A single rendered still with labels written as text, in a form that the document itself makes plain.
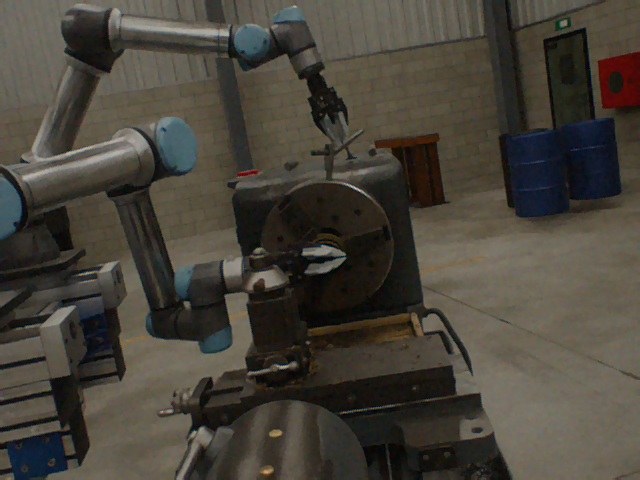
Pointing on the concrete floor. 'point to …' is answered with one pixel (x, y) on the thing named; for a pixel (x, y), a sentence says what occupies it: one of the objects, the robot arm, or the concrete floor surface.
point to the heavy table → (415, 157)
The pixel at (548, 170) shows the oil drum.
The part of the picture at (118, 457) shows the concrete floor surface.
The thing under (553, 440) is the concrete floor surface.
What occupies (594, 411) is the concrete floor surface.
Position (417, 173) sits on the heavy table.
